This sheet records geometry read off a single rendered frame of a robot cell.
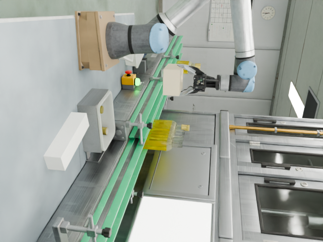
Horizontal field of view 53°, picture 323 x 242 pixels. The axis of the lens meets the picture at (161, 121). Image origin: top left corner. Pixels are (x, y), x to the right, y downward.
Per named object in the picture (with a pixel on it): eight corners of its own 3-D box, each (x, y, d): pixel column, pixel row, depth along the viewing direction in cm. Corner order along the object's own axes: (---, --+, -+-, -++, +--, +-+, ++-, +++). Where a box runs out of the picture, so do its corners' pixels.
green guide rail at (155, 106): (129, 138, 157) (144, 139, 156) (129, 136, 157) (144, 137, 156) (174, 43, 309) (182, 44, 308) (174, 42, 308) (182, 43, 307)
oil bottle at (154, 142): (130, 148, 165) (172, 151, 161) (130, 139, 162) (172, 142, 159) (133, 142, 169) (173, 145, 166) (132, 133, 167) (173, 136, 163)
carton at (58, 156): (43, 156, 103) (60, 157, 102) (71, 112, 122) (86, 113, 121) (48, 169, 107) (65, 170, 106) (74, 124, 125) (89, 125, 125)
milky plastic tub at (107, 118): (84, 152, 136) (104, 153, 135) (77, 104, 126) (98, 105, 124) (98, 131, 151) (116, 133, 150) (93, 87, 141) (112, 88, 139)
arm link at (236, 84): (254, 72, 147) (252, 90, 150) (229, 71, 148) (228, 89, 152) (255, 76, 139) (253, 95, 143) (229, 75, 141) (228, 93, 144)
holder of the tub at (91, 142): (85, 162, 139) (102, 163, 138) (76, 104, 126) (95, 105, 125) (98, 141, 154) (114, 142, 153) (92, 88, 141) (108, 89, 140)
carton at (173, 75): (163, 69, 144) (180, 69, 142) (168, 63, 158) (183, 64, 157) (162, 95, 148) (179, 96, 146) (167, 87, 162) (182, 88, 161)
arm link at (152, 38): (129, 26, 124) (164, 24, 122) (136, 22, 136) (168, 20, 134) (132, 57, 128) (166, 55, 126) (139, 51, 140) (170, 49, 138)
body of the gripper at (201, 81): (192, 75, 143) (219, 76, 141) (193, 71, 151) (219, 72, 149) (191, 91, 146) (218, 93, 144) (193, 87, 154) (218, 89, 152)
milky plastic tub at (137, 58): (119, 42, 181) (134, 42, 180) (129, 27, 199) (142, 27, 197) (123, 69, 192) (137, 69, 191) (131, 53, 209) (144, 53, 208)
